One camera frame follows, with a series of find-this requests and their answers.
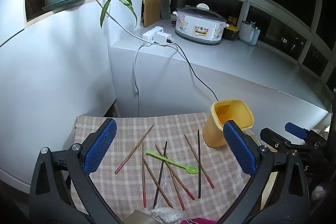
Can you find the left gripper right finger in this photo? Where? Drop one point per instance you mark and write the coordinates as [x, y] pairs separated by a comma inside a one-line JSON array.
[[290, 195]]

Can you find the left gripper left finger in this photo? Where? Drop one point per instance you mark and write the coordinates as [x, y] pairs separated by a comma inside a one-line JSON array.
[[62, 191]]

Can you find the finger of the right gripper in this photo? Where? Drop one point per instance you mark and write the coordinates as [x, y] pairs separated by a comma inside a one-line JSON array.
[[295, 130]]

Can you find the black chopstick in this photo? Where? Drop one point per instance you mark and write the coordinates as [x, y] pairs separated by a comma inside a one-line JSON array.
[[199, 167], [160, 177]]

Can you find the green plastic spoon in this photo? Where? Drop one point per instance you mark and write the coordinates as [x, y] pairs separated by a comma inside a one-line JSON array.
[[188, 169]]

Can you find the brown chopstick long diagonal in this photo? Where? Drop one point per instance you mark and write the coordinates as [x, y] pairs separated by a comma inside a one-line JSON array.
[[174, 174]]

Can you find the brown chopstick vertical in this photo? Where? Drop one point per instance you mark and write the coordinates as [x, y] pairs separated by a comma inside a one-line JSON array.
[[143, 177]]

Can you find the brown chopstick crossing low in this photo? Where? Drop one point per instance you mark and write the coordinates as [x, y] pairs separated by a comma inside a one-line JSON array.
[[157, 184]]

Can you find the brown chopstick short diagonal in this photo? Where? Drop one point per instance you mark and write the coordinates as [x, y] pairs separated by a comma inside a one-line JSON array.
[[177, 191]]

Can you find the right gloved hand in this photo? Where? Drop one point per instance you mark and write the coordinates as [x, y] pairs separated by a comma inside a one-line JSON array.
[[319, 192]]

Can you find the pink plaid cloth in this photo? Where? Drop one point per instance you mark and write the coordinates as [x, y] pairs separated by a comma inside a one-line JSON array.
[[123, 191]]

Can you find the light blue appliance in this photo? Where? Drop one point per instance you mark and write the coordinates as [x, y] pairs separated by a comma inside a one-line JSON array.
[[249, 33]]

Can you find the black yellow pot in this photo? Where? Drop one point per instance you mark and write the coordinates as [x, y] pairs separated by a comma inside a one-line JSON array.
[[230, 32]]

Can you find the floral white slow cooker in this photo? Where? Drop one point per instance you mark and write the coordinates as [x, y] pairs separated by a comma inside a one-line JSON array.
[[199, 24]]

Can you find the white power strip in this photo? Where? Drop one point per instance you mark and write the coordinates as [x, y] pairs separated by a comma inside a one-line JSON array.
[[155, 36]]

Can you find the grey cutting board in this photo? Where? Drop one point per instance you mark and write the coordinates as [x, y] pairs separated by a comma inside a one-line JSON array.
[[165, 9]]

